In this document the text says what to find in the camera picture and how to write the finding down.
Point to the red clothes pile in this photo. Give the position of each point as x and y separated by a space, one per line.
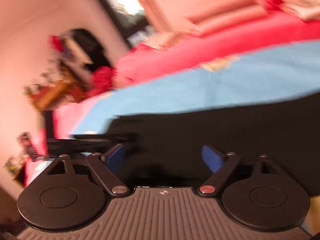
102 81

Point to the cream folded cloth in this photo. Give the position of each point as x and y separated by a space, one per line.
302 2

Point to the wooden furniture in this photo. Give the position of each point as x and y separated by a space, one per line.
52 93

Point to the beige crumpled cloth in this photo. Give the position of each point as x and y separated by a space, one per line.
167 41

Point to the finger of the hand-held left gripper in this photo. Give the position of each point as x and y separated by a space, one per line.
105 138

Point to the red bed sheet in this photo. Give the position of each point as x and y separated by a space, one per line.
200 51

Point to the black framed window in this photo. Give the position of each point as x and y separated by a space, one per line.
125 12

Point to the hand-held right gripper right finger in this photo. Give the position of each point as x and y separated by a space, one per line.
211 160

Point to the dark hanging clothes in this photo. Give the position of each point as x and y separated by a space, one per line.
90 47

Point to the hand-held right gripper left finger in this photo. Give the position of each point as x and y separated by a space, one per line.
116 158

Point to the black pants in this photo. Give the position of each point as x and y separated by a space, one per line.
200 130

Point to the blue floral blanket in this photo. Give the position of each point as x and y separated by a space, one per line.
200 87

